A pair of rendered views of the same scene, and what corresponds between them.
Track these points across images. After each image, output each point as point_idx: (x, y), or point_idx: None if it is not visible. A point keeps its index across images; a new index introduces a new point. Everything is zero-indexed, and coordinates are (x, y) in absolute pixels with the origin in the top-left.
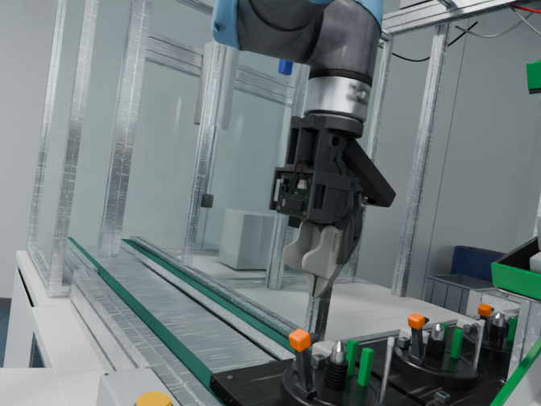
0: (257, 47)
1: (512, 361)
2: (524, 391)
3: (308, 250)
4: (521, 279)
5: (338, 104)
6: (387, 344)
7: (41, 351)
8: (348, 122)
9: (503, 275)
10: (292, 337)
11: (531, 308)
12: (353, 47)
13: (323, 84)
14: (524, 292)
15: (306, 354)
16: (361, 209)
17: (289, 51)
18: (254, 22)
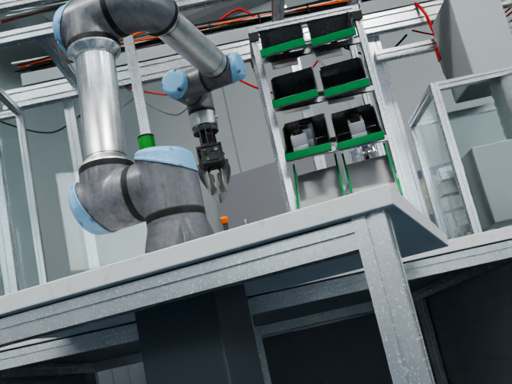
0: (187, 97)
1: (289, 198)
2: (299, 196)
3: (211, 184)
4: (292, 155)
5: (212, 119)
6: (244, 222)
7: (11, 346)
8: (216, 126)
9: (288, 156)
10: (222, 218)
11: (286, 180)
12: (210, 99)
13: (205, 112)
14: (294, 158)
15: (228, 225)
16: (228, 159)
17: (193, 100)
18: (199, 88)
